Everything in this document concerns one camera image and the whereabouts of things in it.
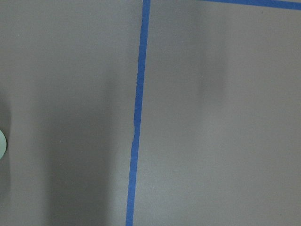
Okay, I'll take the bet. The light green plastic cup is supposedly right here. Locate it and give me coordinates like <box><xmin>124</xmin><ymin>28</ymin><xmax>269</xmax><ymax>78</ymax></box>
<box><xmin>0</xmin><ymin>130</ymin><xmax>7</xmax><ymax>159</ymax></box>

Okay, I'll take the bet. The brown paper table cover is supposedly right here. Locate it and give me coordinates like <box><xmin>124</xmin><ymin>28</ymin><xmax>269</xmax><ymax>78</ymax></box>
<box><xmin>0</xmin><ymin>0</ymin><xmax>301</xmax><ymax>226</ymax></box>

